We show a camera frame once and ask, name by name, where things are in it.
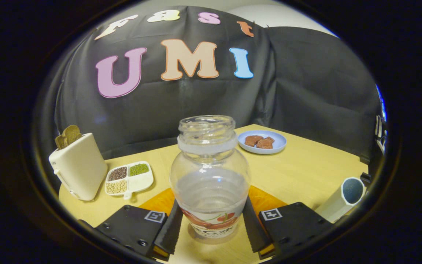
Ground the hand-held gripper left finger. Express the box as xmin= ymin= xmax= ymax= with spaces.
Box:
xmin=77 ymin=188 xmax=183 ymax=261

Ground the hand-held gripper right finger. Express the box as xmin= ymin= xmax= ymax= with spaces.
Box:
xmin=242 ymin=185 xmax=334 ymax=261

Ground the clear juice bottle red label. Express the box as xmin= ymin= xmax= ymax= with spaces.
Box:
xmin=169 ymin=115 xmax=251 ymax=244

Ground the pale cup with wooden handle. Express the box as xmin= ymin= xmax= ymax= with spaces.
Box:
xmin=314 ymin=177 xmax=366 ymax=223

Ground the white divided dish with grains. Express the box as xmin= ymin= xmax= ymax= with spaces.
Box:
xmin=104 ymin=161 xmax=154 ymax=200

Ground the wooden table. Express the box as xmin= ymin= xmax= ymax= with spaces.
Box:
xmin=59 ymin=124 xmax=369 ymax=264

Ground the brown cookie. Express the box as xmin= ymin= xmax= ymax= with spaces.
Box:
xmin=256 ymin=137 xmax=275 ymax=149
xmin=244 ymin=135 xmax=264 ymax=147

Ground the blue plate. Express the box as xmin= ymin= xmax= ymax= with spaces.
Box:
xmin=237 ymin=130 xmax=287 ymax=154

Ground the white toaster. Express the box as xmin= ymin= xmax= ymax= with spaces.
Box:
xmin=48 ymin=133 xmax=108 ymax=201

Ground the brown toast slice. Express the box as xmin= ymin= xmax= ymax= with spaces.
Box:
xmin=55 ymin=125 xmax=82 ymax=150

